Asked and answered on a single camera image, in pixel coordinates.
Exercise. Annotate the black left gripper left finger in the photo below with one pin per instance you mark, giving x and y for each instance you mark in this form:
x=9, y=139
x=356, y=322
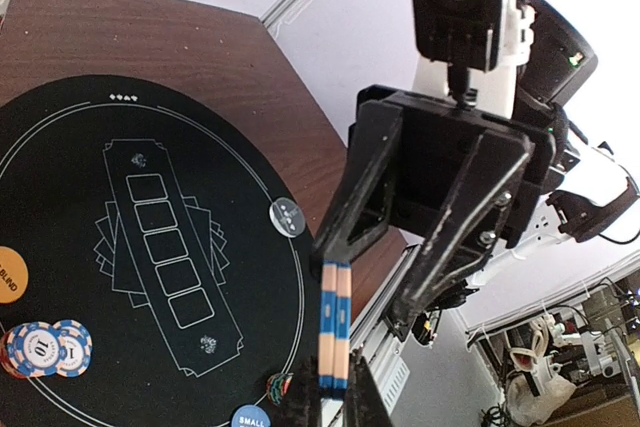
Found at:
x=300, y=406

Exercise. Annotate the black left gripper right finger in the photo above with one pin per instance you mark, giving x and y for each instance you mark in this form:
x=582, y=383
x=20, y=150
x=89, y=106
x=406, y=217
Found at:
x=363, y=405

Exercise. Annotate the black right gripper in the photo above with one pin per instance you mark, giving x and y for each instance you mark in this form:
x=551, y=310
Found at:
x=460, y=178

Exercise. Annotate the red poker chip stack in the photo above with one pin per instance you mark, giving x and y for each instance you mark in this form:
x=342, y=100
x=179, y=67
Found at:
x=277, y=386

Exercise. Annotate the blue small blind button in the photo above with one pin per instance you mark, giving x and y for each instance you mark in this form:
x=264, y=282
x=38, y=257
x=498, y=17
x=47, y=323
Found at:
x=250, y=416

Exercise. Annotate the blue white chips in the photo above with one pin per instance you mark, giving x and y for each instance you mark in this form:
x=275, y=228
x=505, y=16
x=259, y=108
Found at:
x=334, y=330

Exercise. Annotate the blue white poker chip stack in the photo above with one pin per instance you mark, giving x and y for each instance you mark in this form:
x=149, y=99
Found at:
x=33, y=349

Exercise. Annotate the orange big blind button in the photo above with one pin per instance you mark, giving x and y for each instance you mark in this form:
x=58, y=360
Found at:
x=14, y=275

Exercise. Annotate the dark white poker chip stack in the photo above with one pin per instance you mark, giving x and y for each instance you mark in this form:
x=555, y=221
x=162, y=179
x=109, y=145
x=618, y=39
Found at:
x=78, y=344

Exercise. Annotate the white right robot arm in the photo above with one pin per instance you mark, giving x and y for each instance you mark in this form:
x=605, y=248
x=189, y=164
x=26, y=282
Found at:
x=560, y=61

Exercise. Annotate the clear dealer button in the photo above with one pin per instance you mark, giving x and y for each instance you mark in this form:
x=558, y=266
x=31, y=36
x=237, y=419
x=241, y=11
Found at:
x=287, y=217

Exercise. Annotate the round black poker mat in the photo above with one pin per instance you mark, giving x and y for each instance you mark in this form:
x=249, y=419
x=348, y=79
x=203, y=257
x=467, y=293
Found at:
x=145, y=216

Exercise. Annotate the aluminium front rail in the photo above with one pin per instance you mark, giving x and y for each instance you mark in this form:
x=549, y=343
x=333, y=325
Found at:
x=381, y=345

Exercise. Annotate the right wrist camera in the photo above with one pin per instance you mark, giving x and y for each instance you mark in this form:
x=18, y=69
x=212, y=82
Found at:
x=466, y=33

